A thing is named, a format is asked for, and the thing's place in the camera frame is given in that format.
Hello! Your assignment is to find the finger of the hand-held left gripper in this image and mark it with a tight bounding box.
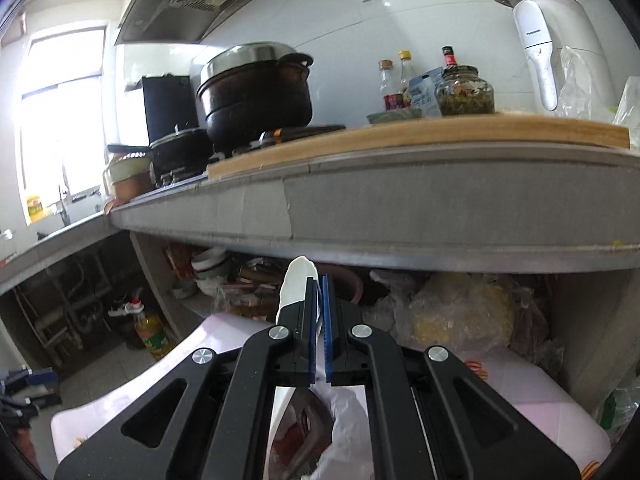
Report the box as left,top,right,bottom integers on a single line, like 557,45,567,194
7,366,55,387
20,393,62,409

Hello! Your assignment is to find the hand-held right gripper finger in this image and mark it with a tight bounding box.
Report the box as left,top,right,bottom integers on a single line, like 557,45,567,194
54,276,322,480
322,274,584,480

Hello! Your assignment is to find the white spoon with holed handle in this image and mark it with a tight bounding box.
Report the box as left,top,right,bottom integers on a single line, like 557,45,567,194
267,256,321,463

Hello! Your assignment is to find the pink plastic basin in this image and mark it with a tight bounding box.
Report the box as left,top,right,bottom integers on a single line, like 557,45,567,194
315,262,366,307

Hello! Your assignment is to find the grey drain pipe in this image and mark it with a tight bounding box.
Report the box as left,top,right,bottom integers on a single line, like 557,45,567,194
14,254,117,362

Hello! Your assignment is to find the stack of ceramic bowls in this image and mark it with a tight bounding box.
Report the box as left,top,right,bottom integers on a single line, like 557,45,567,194
191,247,235,302

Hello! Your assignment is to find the cooking oil bottle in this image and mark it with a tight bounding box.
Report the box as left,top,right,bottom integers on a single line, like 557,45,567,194
131,299,175,362

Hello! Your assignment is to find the yellow-filled plastic bag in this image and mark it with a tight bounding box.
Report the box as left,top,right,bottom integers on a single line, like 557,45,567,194
394,272,517,352

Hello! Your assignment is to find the grey concrete kitchen counter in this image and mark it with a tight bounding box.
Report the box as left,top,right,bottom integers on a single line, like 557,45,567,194
0,146,640,306

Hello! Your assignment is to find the red packet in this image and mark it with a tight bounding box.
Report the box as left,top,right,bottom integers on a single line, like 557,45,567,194
167,243,201,281

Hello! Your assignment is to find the yellow detergent bottle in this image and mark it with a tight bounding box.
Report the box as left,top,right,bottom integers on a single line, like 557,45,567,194
25,194,47,222

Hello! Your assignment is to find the faucet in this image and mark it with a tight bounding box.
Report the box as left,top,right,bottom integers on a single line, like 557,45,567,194
56,184,72,227

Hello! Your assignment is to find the gas stove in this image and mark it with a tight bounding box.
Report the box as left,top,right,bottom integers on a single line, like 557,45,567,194
150,132,281,189

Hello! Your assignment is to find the wooden cutting board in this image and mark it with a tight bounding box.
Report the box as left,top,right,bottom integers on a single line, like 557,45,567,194
206,113,632,181

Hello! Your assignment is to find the small green dish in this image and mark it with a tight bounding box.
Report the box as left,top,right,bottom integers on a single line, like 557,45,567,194
366,107,424,126

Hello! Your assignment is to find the black wok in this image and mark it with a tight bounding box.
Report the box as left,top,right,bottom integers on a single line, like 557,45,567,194
107,125,217,181

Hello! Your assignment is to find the large black cooking pot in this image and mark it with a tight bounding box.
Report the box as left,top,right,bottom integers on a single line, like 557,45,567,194
196,52,315,149

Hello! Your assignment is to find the cream enamel basin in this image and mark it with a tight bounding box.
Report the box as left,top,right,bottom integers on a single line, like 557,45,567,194
102,155,152,183

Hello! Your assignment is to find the clear bottle gold cap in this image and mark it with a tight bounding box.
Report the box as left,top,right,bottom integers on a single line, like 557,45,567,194
378,60,405,111

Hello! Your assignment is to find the clear bottle yellow cap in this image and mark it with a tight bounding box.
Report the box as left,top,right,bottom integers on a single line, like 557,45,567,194
398,50,414,109

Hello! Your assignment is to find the window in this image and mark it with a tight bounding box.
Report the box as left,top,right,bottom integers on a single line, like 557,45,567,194
15,24,110,222

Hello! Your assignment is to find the black box appliance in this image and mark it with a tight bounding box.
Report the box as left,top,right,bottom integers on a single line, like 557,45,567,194
141,74,199,144

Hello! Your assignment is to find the glass pickle jar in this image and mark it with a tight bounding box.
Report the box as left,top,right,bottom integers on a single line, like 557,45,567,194
434,64,496,117

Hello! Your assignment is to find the steel pot lid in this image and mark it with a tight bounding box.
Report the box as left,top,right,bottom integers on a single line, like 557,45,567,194
200,42,302,84

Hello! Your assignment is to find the crumpled white plastic bag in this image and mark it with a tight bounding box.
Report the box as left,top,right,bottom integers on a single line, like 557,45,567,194
595,374,640,433

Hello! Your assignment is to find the clear plastic bag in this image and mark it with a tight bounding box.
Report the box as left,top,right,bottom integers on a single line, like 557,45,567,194
554,45,640,127

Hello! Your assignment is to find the white kitchen appliance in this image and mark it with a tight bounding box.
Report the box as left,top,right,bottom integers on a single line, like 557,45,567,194
511,0,619,114

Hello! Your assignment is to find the black-handled kitchen knife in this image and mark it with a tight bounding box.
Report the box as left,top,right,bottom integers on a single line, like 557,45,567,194
259,123,347,144

